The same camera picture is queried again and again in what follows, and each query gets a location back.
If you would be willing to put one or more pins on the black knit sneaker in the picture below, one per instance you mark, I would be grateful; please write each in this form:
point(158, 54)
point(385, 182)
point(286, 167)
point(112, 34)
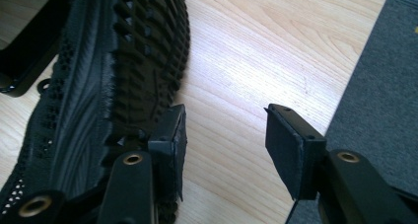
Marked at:
point(131, 53)

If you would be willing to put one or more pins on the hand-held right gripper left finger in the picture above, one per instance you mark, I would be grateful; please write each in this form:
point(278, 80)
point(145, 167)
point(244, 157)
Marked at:
point(171, 145)

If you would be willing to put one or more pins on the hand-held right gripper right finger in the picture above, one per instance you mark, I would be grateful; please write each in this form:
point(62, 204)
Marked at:
point(289, 145)

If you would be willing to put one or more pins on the red and black shoe rack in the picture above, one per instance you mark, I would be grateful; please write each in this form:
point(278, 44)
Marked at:
point(26, 53)

